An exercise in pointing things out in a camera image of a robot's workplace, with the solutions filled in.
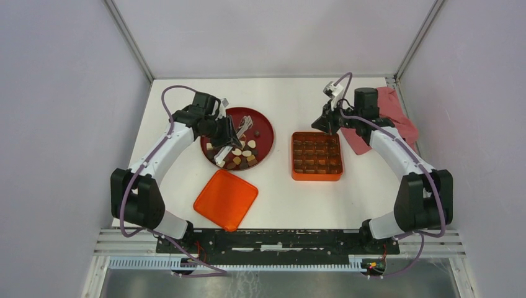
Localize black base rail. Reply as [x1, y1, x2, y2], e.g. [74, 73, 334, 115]
[178, 228, 400, 266]

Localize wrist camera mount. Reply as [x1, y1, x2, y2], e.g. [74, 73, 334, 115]
[323, 81, 345, 111]
[219, 98, 229, 110]

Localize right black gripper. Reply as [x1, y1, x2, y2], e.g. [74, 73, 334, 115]
[311, 99, 360, 136]

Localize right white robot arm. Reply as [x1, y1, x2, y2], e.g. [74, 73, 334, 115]
[311, 82, 453, 253]

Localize orange compartment chocolate box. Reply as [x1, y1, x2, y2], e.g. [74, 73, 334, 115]
[291, 131, 344, 182]

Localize orange box lid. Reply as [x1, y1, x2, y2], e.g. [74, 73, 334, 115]
[193, 169, 259, 232]

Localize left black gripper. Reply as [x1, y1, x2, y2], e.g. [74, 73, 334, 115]
[200, 114, 243, 151]

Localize metal serving tongs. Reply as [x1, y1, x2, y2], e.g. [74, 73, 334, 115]
[214, 115, 253, 165]

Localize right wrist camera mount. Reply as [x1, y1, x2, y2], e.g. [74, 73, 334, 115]
[323, 81, 345, 111]

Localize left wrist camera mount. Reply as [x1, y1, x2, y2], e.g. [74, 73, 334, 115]
[219, 98, 229, 110]

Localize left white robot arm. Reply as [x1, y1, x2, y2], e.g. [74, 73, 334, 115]
[110, 91, 241, 253]

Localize pink cloth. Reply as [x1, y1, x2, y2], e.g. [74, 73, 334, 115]
[341, 87, 419, 155]

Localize round dark red plate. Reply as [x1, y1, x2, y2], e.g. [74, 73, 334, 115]
[200, 107, 275, 171]

